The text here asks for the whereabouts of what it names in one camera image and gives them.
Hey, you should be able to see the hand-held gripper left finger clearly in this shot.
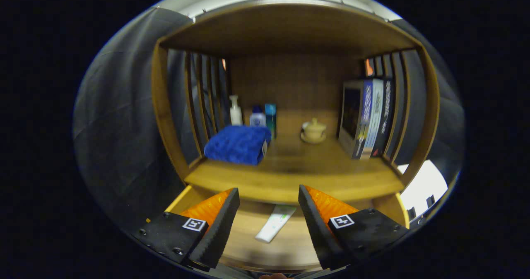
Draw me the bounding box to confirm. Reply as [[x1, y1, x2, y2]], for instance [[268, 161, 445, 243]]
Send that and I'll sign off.
[[132, 187, 241, 271]]

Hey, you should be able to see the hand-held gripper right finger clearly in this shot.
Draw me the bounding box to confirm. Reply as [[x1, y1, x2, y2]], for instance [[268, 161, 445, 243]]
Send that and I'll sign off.
[[298, 184, 410, 271]]

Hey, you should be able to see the white tube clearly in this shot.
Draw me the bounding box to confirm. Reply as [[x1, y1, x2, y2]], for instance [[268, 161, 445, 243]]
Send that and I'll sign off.
[[255, 204, 297, 243]]

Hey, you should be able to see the wooden countertop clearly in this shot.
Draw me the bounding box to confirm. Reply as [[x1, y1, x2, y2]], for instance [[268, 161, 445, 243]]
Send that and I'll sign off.
[[184, 134, 405, 203]]

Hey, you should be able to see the wooden cabinet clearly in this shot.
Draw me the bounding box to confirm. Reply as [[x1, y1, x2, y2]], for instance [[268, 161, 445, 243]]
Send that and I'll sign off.
[[150, 0, 440, 271]]

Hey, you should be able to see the blue folded towel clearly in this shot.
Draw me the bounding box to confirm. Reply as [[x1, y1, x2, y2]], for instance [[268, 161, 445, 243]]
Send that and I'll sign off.
[[204, 125, 272, 166]]

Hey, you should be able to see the beige lidded teacup with saucer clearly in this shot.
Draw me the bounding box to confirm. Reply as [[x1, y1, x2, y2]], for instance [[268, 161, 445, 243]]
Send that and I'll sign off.
[[300, 118, 327, 144]]

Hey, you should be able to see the white pump bottle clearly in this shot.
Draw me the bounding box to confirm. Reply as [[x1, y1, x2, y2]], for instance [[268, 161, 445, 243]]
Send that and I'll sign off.
[[229, 95, 243, 126]]

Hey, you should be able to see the white table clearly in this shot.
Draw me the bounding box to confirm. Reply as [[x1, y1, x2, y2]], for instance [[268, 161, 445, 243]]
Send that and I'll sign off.
[[397, 160, 449, 221]]

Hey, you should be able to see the white bottle with blue cap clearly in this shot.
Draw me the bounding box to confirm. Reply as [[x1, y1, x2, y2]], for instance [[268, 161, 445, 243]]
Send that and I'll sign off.
[[249, 105, 267, 127]]

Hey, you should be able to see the thick book with blue spine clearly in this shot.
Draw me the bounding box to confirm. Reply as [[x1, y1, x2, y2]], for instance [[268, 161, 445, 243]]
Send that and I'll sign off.
[[338, 79, 373, 160]]

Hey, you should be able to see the light grey book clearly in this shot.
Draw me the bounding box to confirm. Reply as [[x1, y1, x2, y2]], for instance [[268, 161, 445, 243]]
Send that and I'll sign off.
[[360, 79, 385, 160]]

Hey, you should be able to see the black book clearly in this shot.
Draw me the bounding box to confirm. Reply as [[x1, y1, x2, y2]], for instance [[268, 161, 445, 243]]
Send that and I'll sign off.
[[371, 79, 394, 158]]

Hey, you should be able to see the black backdrop cloth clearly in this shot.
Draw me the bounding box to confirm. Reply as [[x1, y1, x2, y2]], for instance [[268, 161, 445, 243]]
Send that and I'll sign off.
[[72, 7, 465, 234]]

